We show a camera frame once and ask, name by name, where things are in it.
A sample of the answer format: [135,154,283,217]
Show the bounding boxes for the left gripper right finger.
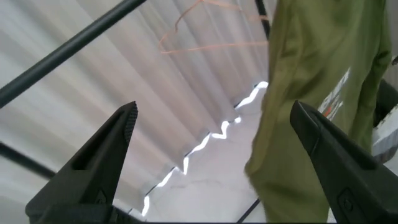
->
[289,100,398,224]

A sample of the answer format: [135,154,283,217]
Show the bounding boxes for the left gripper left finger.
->
[25,100,139,223]

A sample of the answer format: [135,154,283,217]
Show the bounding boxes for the green long-sleeved shirt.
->
[244,0,393,223]

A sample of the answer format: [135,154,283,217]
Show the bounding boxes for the white laundry basket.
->
[371,79,398,165]

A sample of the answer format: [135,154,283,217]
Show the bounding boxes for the pink clothes hanger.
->
[157,0,270,55]

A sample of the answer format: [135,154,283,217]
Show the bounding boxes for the white curtain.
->
[0,0,271,218]

